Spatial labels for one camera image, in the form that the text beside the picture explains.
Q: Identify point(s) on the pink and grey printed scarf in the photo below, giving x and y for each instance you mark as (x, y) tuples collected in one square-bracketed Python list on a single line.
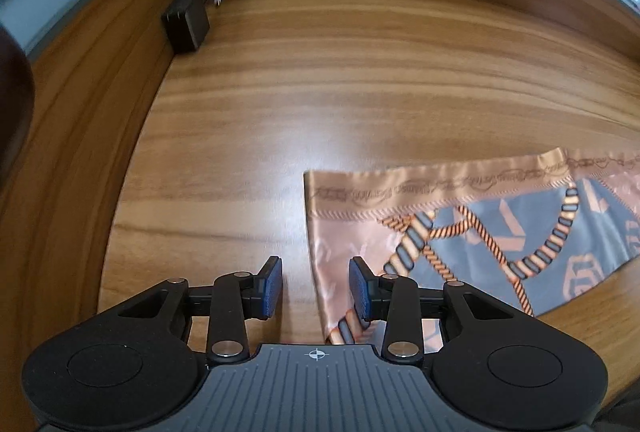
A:
[(475, 232)]

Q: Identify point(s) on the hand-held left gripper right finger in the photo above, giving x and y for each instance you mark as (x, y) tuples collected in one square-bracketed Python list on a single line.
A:
[(361, 288)]

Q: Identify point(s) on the black power adapter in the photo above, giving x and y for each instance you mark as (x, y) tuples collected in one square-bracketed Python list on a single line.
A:
[(186, 22)]

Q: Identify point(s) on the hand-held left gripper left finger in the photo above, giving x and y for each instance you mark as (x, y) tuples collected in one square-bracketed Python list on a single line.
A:
[(271, 288)]

